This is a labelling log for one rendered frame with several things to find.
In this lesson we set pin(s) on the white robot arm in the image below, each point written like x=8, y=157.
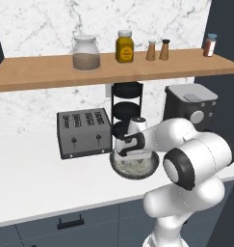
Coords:
x=198, y=157

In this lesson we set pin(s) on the clear ice cubes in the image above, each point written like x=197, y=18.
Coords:
x=134, y=166

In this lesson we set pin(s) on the brown shaker with black cap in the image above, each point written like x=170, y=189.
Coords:
x=165, y=49

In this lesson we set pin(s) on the dark grey coffee machine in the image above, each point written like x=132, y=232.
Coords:
x=189, y=103

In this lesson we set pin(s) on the dark blue tall cabinet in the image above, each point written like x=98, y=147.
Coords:
x=224, y=96

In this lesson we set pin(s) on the white wall socket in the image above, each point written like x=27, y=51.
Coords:
x=108, y=90

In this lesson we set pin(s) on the dark blue cupboard door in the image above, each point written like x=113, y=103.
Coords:
x=208, y=222

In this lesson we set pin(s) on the yellow jar with silver lid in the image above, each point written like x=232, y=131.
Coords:
x=124, y=48

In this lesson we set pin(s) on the grey ice bowl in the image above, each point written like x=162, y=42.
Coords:
x=144, y=172

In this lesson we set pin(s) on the black round plate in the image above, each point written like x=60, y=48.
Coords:
x=127, y=110
x=120, y=129
x=128, y=90

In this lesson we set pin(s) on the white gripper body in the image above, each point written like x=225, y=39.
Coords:
x=134, y=155

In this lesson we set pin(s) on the grey four-slot toaster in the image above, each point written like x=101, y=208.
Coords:
x=84, y=135

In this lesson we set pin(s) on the brown shaker with white cap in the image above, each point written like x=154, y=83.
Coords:
x=151, y=50

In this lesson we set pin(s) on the wooden wall shelf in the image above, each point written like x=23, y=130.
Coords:
x=57, y=72

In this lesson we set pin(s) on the red spice bottle blue cap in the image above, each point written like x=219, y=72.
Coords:
x=210, y=45

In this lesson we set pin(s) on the narrow dark blue drawer front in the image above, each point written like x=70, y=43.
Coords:
x=131, y=222

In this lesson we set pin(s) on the glass jar with grey grains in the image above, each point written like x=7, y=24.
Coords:
x=86, y=53

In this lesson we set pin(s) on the wide dark blue drawer front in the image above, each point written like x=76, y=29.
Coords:
x=89, y=222

